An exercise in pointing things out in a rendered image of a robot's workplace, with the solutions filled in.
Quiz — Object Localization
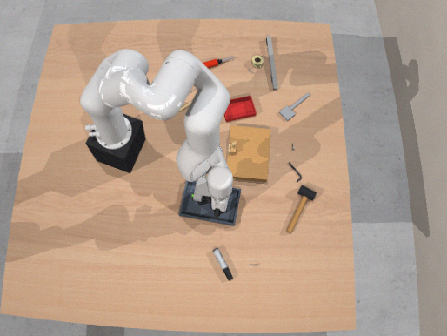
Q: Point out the white marker with black cap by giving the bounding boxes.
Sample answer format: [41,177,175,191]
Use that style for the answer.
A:
[213,248,233,280]

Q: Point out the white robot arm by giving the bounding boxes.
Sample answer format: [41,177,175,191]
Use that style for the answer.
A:
[80,49,233,204]

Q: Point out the beige cylindrical collar with hole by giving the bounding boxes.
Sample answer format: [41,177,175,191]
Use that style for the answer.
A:
[251,56,264,68]

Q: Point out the small wooden block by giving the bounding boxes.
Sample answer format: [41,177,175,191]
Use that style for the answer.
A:
[230,140,237,155]

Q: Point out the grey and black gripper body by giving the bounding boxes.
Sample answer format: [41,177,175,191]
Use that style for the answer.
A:
[211,197,229,212]

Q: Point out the black-headed mallet with wooden handle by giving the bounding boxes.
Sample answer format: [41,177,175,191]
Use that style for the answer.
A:
[286,185,317,233]

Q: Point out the long grey metal bar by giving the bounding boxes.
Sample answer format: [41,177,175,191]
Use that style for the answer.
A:
[266,36,278,90]

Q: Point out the light brown wooden board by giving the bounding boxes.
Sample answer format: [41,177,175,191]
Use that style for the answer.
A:
[227,125,270,182]

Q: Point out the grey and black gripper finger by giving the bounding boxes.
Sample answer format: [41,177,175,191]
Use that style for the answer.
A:
[214,208,223,219]

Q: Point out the red rectangular tray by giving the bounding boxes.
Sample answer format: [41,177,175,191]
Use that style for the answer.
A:
[224,96,257,122]

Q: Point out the red-handled screwdriver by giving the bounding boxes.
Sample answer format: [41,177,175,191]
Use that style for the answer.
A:
[203,57,234,68]

